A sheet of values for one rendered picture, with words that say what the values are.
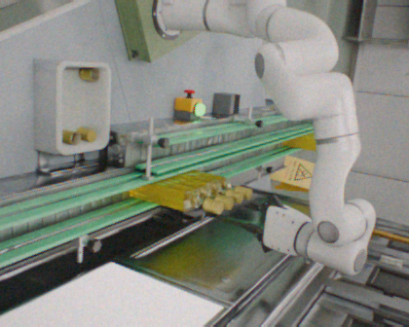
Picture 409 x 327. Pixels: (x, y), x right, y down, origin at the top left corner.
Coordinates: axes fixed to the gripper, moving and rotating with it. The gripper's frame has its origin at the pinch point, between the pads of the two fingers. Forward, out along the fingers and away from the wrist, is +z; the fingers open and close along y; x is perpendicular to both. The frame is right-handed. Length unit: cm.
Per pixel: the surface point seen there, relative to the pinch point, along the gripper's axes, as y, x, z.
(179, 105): 20, -21, 55
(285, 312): -15.4, 6.3, -17.3
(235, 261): -12.9, 0.8, 3.0
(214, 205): 0.7, 4.1, 9.3
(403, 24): 115, -554, 215
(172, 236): -13.0, 4.3, 23.9
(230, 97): 23, -49, 57
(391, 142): -48, -562, 201
